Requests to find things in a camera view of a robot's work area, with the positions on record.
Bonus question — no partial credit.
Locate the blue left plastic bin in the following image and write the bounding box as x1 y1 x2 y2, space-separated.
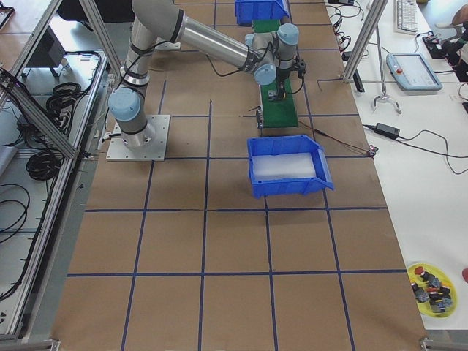
235 0 290 26

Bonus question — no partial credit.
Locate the yellow push button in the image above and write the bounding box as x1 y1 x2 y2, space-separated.
268 90 279 101

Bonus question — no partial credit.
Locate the green conveyor belt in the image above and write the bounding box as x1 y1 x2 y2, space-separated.
253 20 299 129

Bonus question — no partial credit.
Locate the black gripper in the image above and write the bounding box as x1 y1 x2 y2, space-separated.
276 67 292 100

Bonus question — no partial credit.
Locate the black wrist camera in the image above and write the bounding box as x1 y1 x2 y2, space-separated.
293 58 306 80

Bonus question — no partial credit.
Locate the blue plastic bin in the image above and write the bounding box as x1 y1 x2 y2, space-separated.
247 135 334 198
235 0 290 26

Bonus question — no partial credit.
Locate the yellow plate of buttons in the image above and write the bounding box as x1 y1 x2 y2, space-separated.
407 263 458 318

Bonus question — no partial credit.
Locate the teach pendant tablet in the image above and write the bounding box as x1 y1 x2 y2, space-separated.
385 53 442 91

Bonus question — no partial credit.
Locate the aluminium frame post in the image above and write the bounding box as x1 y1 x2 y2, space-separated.
342 0 388 83

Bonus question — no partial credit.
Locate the blue right plastic bin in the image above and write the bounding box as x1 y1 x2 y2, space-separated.
247 135 334 198

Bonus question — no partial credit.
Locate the black power adapter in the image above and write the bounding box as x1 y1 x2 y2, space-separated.
374 123 400 140

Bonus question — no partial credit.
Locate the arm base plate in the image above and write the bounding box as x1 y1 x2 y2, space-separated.
106 115 170 162

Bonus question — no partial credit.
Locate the metal reacher tool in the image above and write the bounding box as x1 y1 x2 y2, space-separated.
372 14 401 114

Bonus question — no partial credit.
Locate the white keyboard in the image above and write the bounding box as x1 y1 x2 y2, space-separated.
393 0 418 34

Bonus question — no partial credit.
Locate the white right bin foam pad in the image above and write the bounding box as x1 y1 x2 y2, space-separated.
252 153 316 181

